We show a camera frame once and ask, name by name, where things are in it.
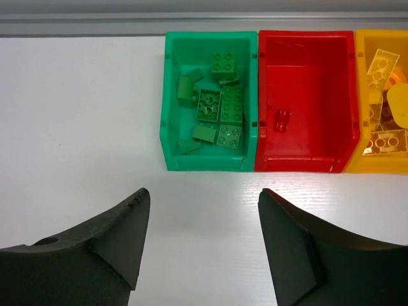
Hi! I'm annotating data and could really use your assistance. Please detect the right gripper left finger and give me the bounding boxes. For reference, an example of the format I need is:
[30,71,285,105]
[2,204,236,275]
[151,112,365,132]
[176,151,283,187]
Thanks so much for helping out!
[1,188,150,305]

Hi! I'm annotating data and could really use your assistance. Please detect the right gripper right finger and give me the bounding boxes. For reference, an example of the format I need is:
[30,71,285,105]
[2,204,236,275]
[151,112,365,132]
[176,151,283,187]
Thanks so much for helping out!
[258,189,407,305]

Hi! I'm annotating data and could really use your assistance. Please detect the yellow long lego brick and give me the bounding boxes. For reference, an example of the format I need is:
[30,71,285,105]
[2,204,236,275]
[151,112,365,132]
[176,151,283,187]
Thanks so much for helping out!
[363,129,407,156]

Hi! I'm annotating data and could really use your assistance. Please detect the red lego brick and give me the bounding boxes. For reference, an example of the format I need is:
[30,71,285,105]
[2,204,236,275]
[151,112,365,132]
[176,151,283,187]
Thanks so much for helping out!
[274,108,291,133]

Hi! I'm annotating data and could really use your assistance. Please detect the yellow arch lego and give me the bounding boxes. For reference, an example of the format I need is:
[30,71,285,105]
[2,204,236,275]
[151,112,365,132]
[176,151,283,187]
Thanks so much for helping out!
[386,83,408,129]

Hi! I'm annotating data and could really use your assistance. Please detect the orange lego piece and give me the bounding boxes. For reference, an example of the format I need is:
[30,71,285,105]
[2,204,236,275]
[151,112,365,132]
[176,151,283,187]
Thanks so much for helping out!
[384,68,407,91]

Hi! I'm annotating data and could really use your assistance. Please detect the small green lego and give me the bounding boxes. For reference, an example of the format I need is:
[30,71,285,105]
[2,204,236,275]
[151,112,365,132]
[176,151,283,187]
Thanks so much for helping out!
[186,68,204,82]

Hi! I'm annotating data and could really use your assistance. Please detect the green square lego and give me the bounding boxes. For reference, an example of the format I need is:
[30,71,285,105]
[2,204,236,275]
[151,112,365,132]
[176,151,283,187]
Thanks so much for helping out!
[211,52,236,80]

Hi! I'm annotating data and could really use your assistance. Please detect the green square lego brick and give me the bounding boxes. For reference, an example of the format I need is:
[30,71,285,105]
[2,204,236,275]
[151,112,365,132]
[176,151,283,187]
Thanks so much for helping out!
[215,124,242,149]

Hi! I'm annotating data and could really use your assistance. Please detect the yellow hollow lego block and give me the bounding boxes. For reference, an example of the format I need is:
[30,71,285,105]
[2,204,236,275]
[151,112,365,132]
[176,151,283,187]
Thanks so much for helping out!
[368,88,392,131]

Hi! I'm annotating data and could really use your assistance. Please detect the tan lego plate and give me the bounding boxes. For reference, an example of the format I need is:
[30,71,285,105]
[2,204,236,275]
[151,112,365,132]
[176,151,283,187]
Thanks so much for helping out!
[367,49,400,92]

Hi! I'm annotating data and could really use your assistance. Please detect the red plastic bin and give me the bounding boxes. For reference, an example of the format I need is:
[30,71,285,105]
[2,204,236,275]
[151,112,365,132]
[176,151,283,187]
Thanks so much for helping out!
[254,30,361,173]

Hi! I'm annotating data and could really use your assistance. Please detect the green plastic bin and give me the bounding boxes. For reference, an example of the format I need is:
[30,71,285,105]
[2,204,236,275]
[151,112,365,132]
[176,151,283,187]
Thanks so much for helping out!
[159,31,258,171]

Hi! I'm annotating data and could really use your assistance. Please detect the yellow plastic bin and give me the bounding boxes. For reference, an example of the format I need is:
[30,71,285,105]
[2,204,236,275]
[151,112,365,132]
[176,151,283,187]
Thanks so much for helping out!
[346,29,407,174]

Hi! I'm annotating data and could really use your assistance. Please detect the aluminium frame rail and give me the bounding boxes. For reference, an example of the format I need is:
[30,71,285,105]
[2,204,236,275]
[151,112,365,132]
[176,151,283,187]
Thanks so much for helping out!
[1,1,407,38]

